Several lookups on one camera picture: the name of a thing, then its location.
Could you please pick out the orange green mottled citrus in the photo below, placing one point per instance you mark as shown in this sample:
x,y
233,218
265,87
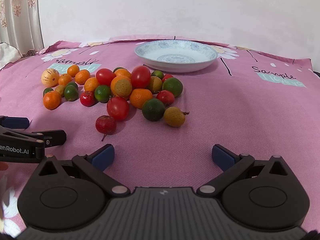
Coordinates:
x,y
121,86

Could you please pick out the white bedding pile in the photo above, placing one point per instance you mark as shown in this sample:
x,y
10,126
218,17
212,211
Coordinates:
x,y
8,54

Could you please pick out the beige patterned curtain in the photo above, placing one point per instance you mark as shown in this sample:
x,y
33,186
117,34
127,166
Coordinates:
x,y
20,25

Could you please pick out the brown yellow longan fruit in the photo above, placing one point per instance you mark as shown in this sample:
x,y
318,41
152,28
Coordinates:
x,y
174,117

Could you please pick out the large red tomato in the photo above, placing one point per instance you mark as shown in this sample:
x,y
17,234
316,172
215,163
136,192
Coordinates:
x,y
118,108

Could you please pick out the green lime right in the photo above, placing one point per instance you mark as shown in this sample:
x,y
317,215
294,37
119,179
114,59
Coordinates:
x,y
173,85

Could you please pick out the blue white ceramic plate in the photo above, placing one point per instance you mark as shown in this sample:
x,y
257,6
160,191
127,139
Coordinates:
x,y
176,56

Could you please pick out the pink floral tablecloth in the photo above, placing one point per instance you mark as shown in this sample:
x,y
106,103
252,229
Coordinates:
x,y
246,101

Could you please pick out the small red cherry fruit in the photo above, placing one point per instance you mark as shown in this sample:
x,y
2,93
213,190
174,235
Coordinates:
x,y
106,125

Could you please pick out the dark green lime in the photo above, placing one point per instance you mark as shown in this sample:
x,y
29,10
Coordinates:
x,y
153,109

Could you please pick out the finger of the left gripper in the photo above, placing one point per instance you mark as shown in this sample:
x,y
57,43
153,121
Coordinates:
x,y
14,122
12,137

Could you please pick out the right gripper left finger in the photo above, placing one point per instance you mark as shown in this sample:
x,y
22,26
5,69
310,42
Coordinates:
x,y
93,167

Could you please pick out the tall red tomato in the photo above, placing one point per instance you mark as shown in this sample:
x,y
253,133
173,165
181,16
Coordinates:
x,y
140,77

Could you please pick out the yellow striped small melon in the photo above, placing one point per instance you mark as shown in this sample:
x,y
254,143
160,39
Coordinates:
x,y
50,77

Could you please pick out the person left hand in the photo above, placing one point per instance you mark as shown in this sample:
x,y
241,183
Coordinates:
x,y
3,166

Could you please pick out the orange kumquat far left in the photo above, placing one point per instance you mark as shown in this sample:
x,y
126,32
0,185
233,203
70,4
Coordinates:
x,y
52,100

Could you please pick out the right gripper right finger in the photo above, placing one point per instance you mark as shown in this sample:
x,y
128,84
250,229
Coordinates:
x,y
232,165

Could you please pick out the small orange kumquat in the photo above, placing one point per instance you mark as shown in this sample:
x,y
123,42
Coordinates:
x,y
73,70

